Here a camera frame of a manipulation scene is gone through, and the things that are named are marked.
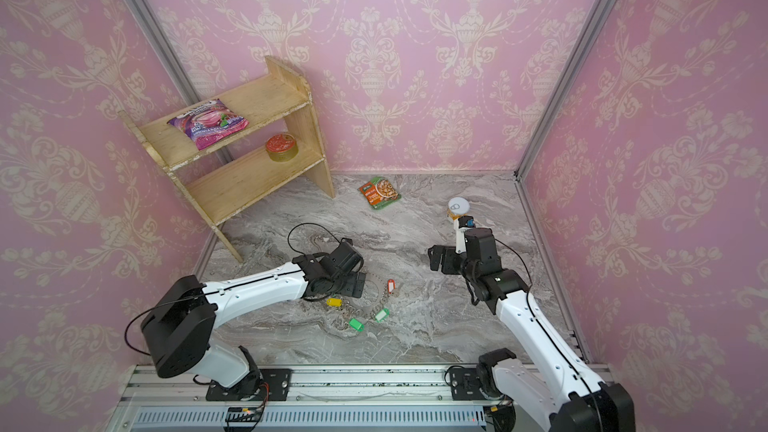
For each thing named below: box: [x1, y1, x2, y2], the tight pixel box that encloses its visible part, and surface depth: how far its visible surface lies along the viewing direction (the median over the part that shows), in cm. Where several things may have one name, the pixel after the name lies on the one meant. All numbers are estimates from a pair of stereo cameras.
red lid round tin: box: [265, 133, 299, 162], surface depth 98 cm
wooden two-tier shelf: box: [118, 56, 335, 264], surface depth 86 cm
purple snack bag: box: [167, 98, 250, 151], surface depth 71 cm
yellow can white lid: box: [446, 196, 470, 220], surface depth 105 cm
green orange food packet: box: [357, 176, 402, 210], surface depth 115 cm
